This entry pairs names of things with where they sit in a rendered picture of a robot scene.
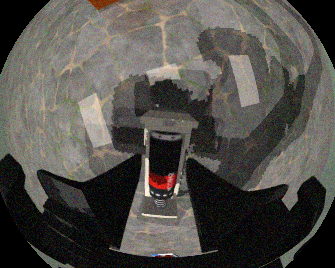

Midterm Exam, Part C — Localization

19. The black cylindrical battery with red band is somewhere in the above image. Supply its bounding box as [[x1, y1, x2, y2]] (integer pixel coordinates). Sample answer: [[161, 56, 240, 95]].
[[148, 130, 183, 200]]

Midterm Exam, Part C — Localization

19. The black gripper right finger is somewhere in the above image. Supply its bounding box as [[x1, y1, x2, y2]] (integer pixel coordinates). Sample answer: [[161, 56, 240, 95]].
[[186, 158, 289, 254]]

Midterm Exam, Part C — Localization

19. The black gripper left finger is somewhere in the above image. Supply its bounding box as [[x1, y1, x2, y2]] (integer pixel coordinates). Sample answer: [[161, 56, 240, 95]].
[[37, 154, 142, 251]]

